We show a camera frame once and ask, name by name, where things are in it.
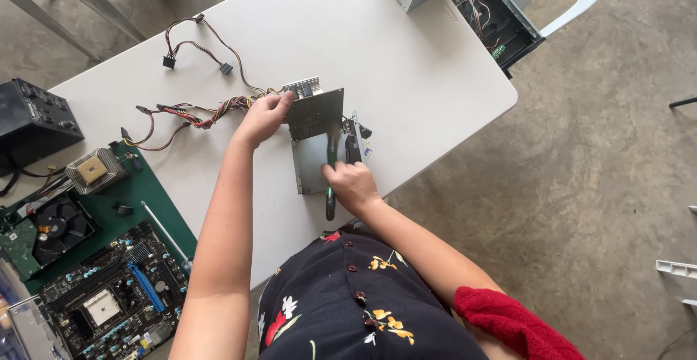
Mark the person's right hand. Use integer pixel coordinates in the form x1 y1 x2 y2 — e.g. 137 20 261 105
321 161 381 217

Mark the person's left hand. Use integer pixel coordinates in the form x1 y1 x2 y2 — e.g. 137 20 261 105
234 91 295 150

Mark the green black handled brush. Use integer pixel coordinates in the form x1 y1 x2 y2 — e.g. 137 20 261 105
325 122 342 222

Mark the power supply circuit board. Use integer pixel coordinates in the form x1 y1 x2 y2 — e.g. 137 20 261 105
282 76 345 142

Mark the grey metal power supply case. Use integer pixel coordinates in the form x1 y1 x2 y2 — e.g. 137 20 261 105
291 110 374 195

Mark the black floral dress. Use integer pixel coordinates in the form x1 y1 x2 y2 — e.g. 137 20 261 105
257 219 491 360

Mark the green work mat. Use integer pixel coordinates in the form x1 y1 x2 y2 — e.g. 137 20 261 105
0 140 198 296

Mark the long metal shaft screwdriver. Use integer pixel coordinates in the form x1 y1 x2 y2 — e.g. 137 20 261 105
140 200 194 271

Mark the silver heat sink with processor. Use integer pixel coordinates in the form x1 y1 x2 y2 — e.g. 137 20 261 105
65 147 130 195

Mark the open black computer case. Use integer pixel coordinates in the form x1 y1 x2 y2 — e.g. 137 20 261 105
445 0 546 80

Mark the red cloth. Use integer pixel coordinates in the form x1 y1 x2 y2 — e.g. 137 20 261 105
453 286 587 360

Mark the black computer motherboard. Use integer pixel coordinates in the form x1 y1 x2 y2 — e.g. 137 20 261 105
38 220 192 360

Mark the black box device with sockets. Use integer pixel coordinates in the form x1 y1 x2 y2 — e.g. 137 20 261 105
0 78 86 171

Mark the black cooling fan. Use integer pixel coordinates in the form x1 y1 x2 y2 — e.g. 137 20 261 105
30 192 102 267

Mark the hard drive with green board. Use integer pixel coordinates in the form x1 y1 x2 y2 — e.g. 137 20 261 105
0 217 43 283

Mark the thick multicolour wire harness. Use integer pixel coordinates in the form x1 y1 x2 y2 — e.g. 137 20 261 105
120 94 284 153

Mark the thin wire harness with connectors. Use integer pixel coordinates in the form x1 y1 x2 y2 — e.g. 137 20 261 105
162 13 269 97

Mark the white plastic frame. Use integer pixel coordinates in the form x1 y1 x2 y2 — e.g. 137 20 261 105
656 259 697 307

